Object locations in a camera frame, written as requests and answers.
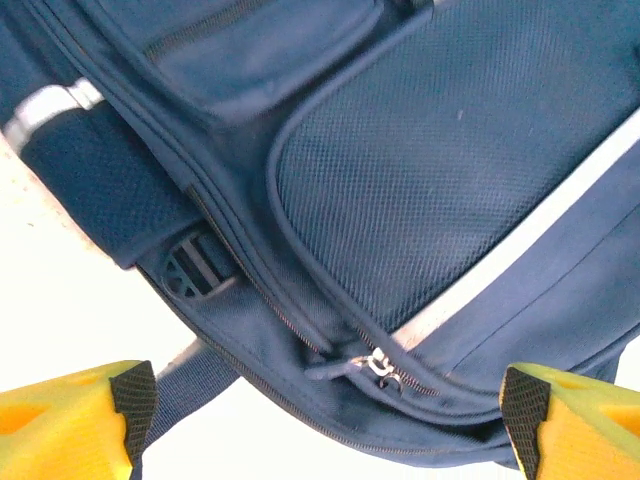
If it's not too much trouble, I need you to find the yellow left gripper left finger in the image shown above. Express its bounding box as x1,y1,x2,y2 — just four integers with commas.
0,359,159,480

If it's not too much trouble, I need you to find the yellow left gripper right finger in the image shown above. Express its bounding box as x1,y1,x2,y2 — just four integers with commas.
499,362,640,480

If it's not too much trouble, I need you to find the navy blue backpack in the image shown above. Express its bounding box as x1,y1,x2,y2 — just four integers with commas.
0,0,640,471

